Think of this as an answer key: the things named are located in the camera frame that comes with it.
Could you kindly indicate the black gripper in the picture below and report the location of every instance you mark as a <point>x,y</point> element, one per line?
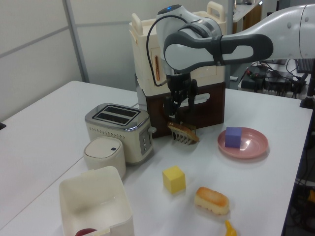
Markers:
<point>180,86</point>

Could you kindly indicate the yellow cube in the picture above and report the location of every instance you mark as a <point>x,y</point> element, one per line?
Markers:
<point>173,182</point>

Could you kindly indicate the white grey Franka robot arm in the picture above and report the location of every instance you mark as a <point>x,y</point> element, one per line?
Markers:
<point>246,46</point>

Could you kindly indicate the purple cube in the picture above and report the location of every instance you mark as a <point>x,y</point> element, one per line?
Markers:
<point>232,138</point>

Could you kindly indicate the brown toast slice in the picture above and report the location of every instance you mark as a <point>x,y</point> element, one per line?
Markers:
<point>184,131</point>

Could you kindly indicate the dark brown box base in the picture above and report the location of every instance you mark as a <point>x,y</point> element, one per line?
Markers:
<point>209,110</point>

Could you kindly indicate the cream white oven appliance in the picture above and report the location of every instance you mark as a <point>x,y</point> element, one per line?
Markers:
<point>142,68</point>

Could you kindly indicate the cream and chrome toaster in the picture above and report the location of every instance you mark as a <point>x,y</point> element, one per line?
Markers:
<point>110,137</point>

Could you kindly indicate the pink plate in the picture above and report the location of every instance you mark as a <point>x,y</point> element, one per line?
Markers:
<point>253,145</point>

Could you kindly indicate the small cream lidded bin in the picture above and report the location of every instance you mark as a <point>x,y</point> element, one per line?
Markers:
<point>104,157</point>

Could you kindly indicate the rectangular toasted bread roll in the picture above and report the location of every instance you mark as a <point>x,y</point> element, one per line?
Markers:
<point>211,200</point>

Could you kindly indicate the cream open plastic container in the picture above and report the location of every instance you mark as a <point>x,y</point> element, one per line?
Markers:
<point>118,196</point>

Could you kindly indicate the yellow banana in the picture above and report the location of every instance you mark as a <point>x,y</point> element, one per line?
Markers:
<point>230,231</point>

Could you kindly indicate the red apple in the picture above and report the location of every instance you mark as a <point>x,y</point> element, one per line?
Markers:
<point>85,232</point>

